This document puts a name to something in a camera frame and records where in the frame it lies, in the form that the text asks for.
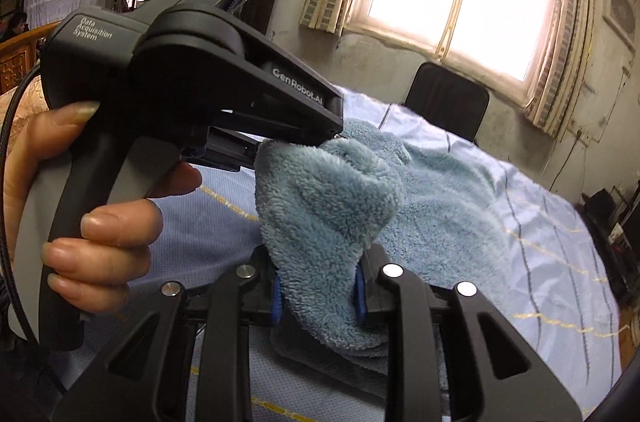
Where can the light blue fleece jacket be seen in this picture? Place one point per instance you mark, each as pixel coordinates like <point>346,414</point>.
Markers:
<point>325,212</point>

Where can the striped light blue bedsheet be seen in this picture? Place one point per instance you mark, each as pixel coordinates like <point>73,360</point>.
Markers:
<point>525,242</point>

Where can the person's left hand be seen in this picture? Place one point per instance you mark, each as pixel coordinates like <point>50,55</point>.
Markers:
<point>120,222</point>

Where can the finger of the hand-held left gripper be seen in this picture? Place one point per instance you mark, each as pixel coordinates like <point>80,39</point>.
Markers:
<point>232,151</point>

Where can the wooden bed frame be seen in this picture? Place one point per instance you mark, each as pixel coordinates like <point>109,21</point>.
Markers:
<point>20,60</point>

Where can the black desk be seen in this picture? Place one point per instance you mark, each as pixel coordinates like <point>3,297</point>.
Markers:
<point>607,222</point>

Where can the white wall panel box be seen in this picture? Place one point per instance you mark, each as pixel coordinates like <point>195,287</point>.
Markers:
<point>621,5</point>

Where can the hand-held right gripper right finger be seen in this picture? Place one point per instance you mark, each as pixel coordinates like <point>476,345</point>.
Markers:
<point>359,297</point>

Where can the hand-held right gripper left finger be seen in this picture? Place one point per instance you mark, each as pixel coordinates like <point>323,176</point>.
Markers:
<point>276,302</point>

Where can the black chair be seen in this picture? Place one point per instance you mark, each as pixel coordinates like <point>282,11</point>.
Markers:
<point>445,102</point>

